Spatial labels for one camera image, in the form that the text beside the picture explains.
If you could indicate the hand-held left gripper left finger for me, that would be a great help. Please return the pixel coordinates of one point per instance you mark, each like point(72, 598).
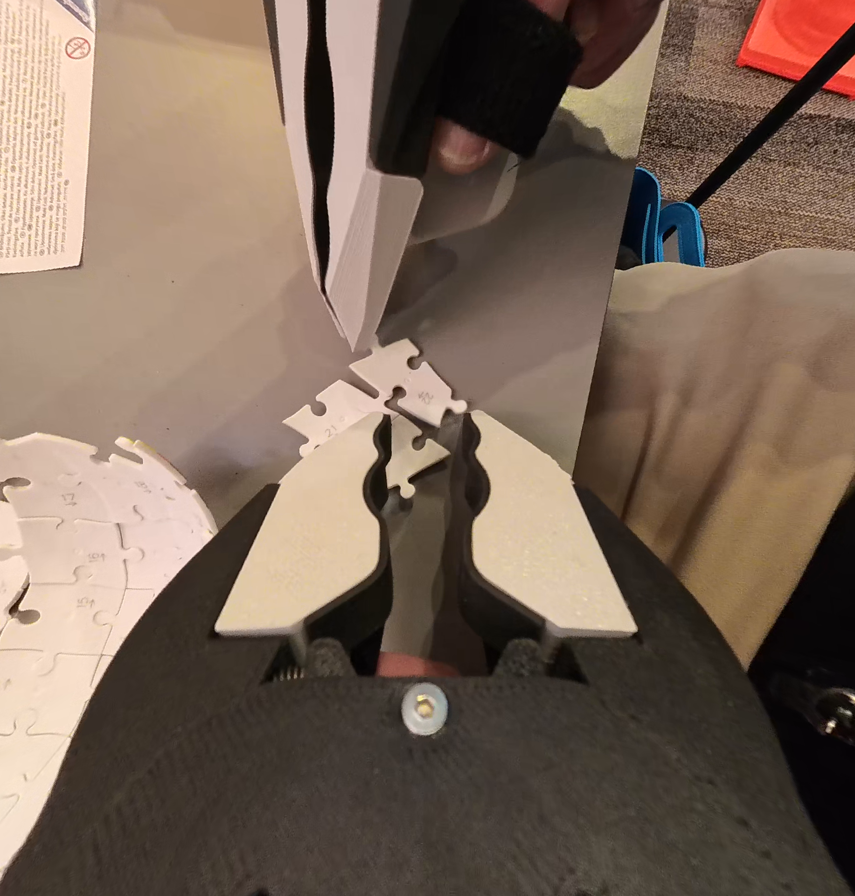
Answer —
point(315, 546)

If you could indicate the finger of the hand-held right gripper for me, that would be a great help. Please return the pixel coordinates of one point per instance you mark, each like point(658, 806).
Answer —
point(371, 245)
point(291, 84)

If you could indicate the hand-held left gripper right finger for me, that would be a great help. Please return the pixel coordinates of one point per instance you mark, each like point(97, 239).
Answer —
point(539, 546)

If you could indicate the white puzzle piece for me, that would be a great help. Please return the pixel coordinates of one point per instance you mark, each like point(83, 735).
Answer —
point(329, 420)
point(417, 392)
point(413, 455)

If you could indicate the partly built white puzzle ball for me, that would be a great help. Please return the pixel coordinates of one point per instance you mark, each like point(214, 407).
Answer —
point(70, 560)

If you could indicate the beige trousers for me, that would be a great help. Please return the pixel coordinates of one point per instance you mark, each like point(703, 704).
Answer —
point(714, 420)

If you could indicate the white printed instruction leaflet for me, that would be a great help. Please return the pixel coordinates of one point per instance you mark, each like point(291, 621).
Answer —
point(28, 140)

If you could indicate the black pole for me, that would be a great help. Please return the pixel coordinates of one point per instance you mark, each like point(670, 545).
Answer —
point(784, 105)

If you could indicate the orange box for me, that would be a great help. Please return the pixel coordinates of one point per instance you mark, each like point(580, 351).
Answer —
point(805, 49)

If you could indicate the metal badge clip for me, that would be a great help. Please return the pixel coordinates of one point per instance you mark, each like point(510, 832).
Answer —
point(843, 714)

